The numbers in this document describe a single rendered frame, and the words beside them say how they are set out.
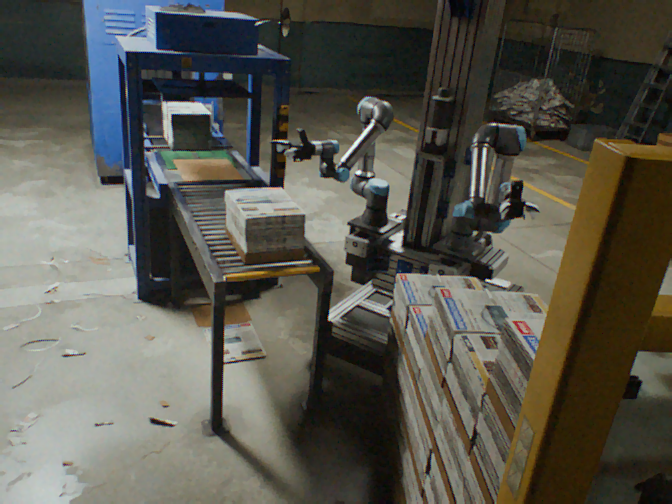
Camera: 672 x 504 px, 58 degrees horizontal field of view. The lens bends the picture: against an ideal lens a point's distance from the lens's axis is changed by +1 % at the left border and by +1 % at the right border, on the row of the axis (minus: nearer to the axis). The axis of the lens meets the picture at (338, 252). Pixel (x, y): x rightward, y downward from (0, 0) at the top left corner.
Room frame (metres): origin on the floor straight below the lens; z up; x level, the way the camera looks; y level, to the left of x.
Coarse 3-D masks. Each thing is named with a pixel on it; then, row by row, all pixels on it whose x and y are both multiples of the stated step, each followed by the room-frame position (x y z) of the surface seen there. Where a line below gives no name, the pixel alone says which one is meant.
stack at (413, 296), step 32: (416, 288) 2.31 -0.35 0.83; (480, 288) 2.37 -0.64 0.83; (416, 320) 2.03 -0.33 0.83; (416, 352) 1.96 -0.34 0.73; (384, 384) 2.39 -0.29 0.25; (416, 416) 1.79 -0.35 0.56; (448, 416) 1.51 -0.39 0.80; (384, 448) 2.21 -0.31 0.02; (416, 448) 1.75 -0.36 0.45; (448, 448) 1.46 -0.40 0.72; (416, 480) 1.68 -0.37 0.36; (448, 480) 1.40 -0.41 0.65
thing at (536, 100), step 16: (576, 32) 9.61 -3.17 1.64; (592, 32) 9.85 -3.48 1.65; (576, 48) 10.05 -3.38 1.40; (592, 48) 9.76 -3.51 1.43; (528, 64) 10.77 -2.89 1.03; (560, 64) 9.54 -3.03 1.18; (576, 64) 9.68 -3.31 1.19; (544, 80) 9.43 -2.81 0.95; (560, 80) 9.58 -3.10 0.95; (576, 80) 9.70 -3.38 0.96; (496, 96) 10.41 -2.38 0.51; (512, 96) 10.20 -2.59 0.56; (528, 96) 9.73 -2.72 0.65; (544, 96) 9.60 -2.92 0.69; (560, 96) 9.71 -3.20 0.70; (496, 112) 10.27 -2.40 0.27; (512, 112) 9.99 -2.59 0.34; (528, 112) 9.69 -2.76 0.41; (544, 112) 9.61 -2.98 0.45; (560, 112) 9.84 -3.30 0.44; (576, 112) 9.75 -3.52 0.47; (528, 128) 9.52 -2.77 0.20; (544, 128) 9.55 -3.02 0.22; (560, 128) 9.67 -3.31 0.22
